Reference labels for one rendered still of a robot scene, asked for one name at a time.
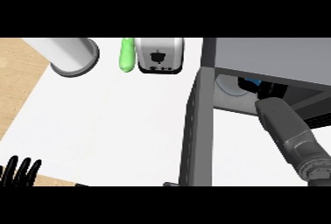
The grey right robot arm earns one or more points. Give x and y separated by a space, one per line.
293 137

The white microwave turntable plate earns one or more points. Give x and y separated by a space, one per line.
230 86

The blue and white milk carton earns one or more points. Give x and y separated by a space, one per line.
255 82

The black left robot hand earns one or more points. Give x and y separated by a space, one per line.
21 173

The dark grey microwave door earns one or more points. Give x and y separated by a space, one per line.
199 128

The white cylinder with grey rim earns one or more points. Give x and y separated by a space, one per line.
69 55

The grey microwave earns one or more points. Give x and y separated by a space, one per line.
275 75

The silver toaster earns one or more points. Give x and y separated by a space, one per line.
159 55

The green bottle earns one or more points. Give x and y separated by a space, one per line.
126 55

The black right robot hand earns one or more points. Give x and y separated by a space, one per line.
268 89

